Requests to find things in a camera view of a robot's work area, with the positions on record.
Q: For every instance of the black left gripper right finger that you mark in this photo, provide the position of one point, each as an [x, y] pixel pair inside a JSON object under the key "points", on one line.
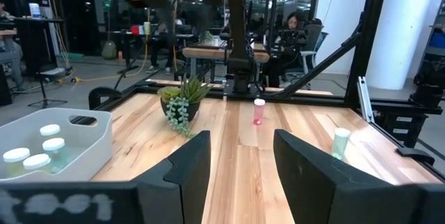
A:
{"points": [[313, 189]]}

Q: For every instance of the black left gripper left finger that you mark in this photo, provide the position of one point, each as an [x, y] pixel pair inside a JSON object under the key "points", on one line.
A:
{"points": [[184, 182]]}

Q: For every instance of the small teal pill bottle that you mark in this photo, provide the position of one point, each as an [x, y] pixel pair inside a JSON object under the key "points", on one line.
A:
{"points": [[54, 144]]}

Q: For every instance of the clear pill bottle white cap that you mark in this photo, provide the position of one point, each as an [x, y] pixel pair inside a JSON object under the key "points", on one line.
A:
{"points": [[49, 130]]}

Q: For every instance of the small yellow-green pill bottle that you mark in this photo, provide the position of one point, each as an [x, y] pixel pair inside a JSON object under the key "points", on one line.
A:
{"points": [[36, 161]]}

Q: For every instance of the large yellow pill bottle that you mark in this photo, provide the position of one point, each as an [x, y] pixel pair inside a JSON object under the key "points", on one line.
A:
{"points": [[15, 155]]}

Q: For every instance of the black background robot arm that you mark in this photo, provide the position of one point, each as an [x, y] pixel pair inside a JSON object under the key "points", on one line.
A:
{"points": [[429, 85]]}

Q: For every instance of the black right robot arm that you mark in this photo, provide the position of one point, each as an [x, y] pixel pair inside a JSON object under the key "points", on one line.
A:
{"points": [[240, 43]]}

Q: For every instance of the large teal pill bottle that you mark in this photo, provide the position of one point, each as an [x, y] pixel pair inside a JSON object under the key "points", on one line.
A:
{"points": [[340, 142]]}

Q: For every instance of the pink pill bottle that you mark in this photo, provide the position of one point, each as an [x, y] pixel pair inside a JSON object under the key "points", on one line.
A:
{"points": [[259, 112]]}

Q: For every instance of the white plastic basket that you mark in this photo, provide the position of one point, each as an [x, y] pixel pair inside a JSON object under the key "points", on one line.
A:
{"points": [[97, 147]]}

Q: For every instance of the pale cup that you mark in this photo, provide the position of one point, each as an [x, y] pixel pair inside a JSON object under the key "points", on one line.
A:
{"points": [[147, 28]]}

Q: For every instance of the red box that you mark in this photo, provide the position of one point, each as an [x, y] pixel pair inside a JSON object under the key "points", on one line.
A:
{"points": [[135, 30]]}

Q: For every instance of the green bag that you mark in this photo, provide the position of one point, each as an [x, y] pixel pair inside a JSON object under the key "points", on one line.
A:
{"points": [[109, 50]]}

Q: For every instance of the succulent plant in black pot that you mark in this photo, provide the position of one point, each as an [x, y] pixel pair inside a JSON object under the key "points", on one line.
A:
{"points": [[189, 111]]}

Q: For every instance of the wooden work table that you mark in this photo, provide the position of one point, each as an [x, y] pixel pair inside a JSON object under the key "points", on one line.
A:
{"points": [[205, 53]]}

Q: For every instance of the person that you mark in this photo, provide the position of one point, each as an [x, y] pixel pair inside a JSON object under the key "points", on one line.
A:
{"points": [[292, 22], [8, 53]]}

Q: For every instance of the silver aluminium extrusion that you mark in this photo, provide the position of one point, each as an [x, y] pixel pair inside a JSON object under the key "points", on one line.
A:
{"points": [[365, 102]]}

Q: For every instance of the grey office chair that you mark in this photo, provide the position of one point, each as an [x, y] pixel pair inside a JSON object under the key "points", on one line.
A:
{"points": [[314, 38]]}

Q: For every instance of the black table clamp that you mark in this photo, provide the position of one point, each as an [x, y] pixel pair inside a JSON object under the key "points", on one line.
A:
{"points": [[413, 154]]}

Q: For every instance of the black cabinet with labels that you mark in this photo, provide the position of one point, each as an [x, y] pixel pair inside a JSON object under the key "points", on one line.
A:
{"points": [[400, 126]]}

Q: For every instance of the small bright screen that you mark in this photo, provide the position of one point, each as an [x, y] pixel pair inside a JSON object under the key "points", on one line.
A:
{"points": [[34, 10]]}

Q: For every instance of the black desk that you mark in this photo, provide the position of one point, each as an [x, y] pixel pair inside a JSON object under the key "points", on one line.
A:
{"points": [[34, 43]]}

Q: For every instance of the black tripod stand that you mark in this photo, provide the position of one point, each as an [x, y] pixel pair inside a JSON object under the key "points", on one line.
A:
{"points": [[43, 92]]}

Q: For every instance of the white column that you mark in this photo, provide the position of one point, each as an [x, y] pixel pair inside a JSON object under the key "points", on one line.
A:
{"points": [[403, 25]]}

